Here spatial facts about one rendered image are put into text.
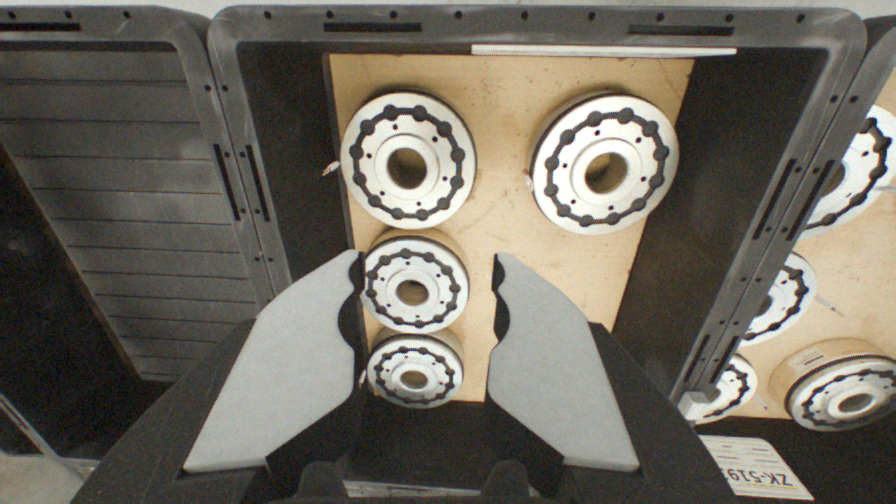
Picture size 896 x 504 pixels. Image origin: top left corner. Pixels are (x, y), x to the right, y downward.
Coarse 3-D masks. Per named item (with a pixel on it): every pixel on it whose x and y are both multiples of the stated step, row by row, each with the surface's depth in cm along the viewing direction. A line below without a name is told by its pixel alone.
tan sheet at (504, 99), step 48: (336, 96) 26; (480, 96) 25; (528, 96) 25; (672, 96) 25; (480, 144) 27; (528, 144) 27; (480, 192) 29; (528, 192) 29; (480, 240) 31; (528, 240) 31; (576, 240) 31; (624, 240) 30; (480, 288) 34; (576, 288) 33; (624, 288) 33; (480, 336) 37; (480, 384) 40
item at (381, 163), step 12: (384, 144) 24; (396, 144) 24; (408, 144) 24; (420, 144) 24; (384, 156) 24; (432, 156) 24; (384, 168) 25; (432, 168) 25; (384, 180) 25; (432, 180) 25; (396, 192) 26; (408, 192) 26; (420, 192) 25
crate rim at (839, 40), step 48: (240, 48) 16; (768, 48) 15; (816, 48) 15; (864, 48) 15; (240, 96) 17; (816, 96) 16; (240, 144) 18; (816, 144) 16; (768, 192) 18; (768, 240) 19; (720, 288) 21; (672, 384) 25; (384, 480) 34
